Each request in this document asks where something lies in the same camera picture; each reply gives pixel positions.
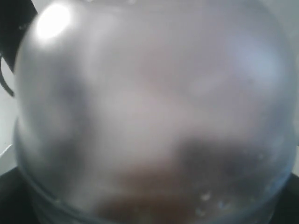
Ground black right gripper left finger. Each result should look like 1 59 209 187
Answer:
0 169 37 224

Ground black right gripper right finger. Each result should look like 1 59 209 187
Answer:
268 173 299 224

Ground clear domed shaker lid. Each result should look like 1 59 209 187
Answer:
14 0 297 224

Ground brown wooden blocks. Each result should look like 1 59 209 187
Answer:
96 193 196 224

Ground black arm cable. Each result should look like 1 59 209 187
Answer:
0 53 16 98

